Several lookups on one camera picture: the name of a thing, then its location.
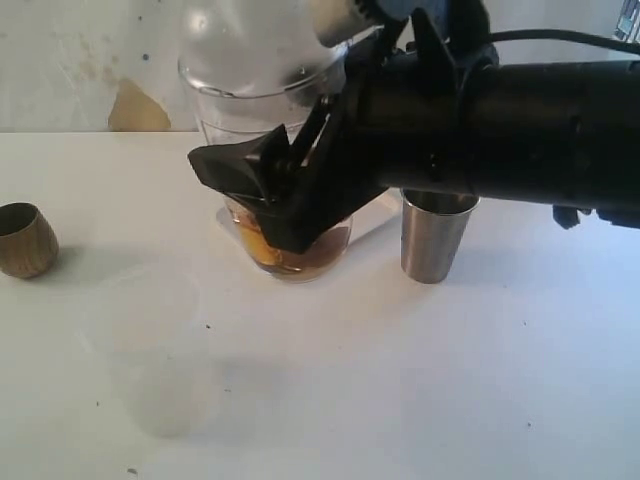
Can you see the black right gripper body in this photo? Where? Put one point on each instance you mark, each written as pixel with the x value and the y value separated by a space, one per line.
pixel 390 111

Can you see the translucent plastic measuring cup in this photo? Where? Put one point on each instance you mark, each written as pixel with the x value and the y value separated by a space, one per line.
pixel 147 327

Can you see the stainless steel cup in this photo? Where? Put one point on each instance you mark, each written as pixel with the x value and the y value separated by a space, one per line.
pixel 433 225

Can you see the white rectangular tray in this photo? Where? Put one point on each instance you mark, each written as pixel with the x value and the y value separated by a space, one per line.
pixel 368 219

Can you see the clear domed shaker lid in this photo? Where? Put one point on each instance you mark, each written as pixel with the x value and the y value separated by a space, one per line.
pixel 250 48

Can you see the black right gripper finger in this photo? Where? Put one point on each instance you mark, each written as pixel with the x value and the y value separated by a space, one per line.
pixel 248 169

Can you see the clear plastic shaker body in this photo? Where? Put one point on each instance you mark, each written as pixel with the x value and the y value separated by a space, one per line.
pixel 226 118

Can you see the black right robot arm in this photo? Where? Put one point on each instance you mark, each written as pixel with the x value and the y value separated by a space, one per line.
pixel 563 134

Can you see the brown wooden cup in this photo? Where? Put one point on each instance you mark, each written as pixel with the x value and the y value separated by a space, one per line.
pixel 29 246

